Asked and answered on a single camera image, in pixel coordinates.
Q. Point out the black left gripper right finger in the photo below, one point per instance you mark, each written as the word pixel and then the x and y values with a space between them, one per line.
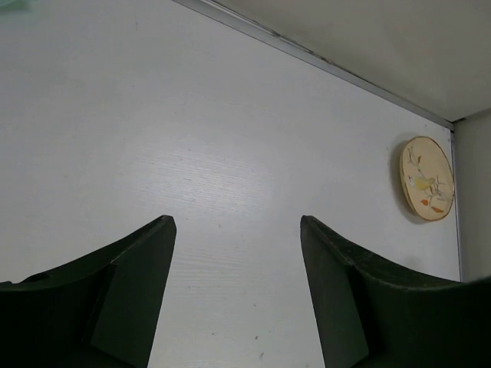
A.
pixel 373 312

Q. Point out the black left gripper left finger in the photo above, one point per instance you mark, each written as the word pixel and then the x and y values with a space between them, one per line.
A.
pixel 100 310

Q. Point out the green cartoon print cloth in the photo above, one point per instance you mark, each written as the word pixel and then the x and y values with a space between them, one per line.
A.
pixel 10 6

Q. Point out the round bird pattern plate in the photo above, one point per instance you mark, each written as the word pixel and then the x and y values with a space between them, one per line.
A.
pixel 427 178

